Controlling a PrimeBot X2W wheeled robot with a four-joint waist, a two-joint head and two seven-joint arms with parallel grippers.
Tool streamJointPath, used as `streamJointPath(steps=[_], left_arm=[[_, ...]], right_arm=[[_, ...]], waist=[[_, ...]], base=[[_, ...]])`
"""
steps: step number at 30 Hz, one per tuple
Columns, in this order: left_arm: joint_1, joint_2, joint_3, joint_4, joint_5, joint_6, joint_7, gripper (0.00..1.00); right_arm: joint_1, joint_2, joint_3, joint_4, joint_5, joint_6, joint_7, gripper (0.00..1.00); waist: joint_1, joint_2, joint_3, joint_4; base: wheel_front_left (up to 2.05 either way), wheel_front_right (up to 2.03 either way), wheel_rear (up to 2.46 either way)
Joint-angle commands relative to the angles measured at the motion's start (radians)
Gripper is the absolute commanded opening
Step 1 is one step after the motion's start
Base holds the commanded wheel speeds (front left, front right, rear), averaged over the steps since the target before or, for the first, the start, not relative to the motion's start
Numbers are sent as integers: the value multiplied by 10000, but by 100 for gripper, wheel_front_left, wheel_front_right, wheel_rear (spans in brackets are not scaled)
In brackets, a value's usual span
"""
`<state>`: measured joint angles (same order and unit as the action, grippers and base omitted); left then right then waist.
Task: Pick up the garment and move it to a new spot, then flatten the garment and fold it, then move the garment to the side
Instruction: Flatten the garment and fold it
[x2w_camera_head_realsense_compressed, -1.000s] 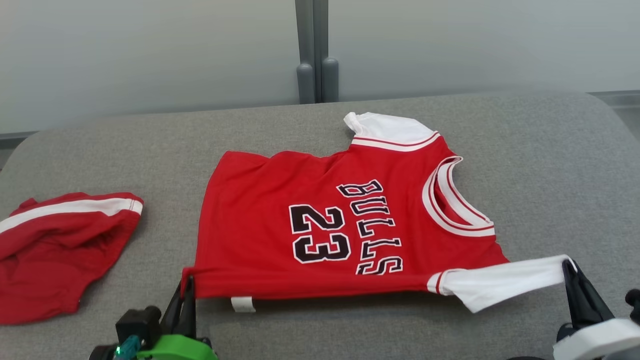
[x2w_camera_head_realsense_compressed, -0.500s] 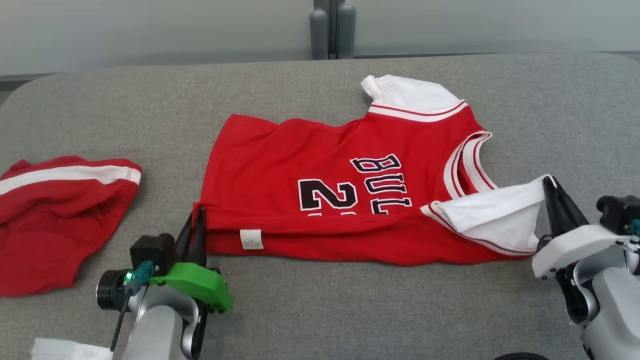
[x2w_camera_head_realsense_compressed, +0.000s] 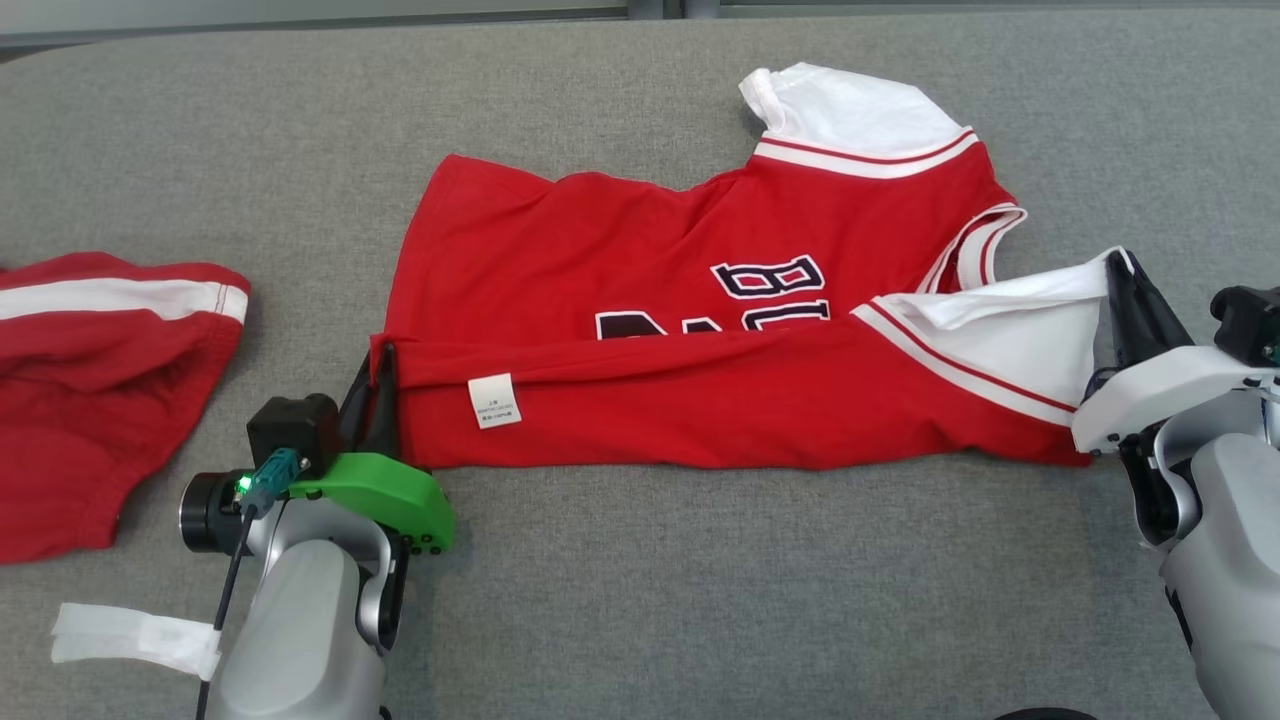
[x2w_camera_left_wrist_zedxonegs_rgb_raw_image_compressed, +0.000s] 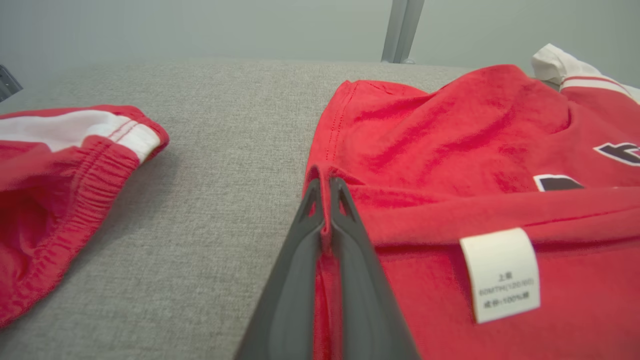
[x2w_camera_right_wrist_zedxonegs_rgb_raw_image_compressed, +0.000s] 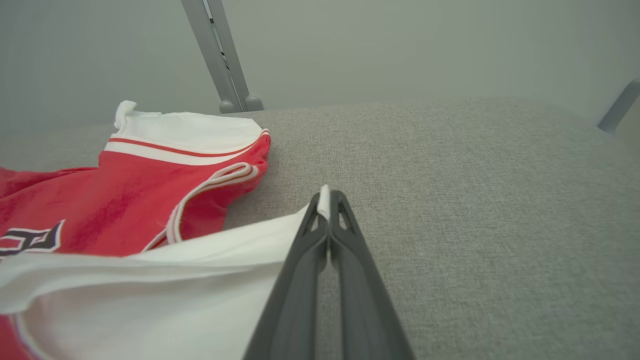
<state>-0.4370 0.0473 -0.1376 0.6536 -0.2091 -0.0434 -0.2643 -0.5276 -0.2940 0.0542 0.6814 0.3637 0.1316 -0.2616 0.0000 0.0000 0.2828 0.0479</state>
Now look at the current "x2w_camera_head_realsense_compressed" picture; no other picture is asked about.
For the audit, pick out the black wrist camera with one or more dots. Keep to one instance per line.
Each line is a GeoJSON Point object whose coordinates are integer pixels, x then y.
{"type": "Point", "coordinates": [290, 430]}
{"type": "Point", "coordinates": [1250, 325]}

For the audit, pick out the white tape label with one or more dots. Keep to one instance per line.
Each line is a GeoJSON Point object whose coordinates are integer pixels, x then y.
{"type": "Point", "coordinates": [130, 635]}

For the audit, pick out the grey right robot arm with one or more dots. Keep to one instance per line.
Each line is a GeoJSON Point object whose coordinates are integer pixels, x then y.
{"type": "Point", "coordinates": [1230, 560]}

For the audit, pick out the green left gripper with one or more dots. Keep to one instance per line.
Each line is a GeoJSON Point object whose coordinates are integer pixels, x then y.
{"type": "Point", "coordinates": [400, 500]}

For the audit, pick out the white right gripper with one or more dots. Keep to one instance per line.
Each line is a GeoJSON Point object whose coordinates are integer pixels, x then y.
{"type": "Point", "coordinates": [1170, 390]}

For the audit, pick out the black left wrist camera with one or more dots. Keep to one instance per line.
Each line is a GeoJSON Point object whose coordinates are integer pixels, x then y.
{"type": "Point", "coordinates": [290, 430]}

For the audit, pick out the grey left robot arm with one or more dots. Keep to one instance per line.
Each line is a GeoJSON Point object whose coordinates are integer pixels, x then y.
{"type": "Point", "coordinates": [300, 620]}

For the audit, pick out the red and white basketball jersey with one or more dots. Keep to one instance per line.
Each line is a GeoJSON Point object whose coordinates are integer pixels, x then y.
{"type": "Point", "coordinates": [650, 230]}

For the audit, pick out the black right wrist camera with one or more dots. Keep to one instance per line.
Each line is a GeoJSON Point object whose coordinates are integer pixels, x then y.
{"type": "Point", "coordinates": [1250, 325]}

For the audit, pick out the red shorts with white stripe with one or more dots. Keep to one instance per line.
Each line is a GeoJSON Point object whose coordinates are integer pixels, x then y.
{"type": "Point", "coordinates": [80, 400]}

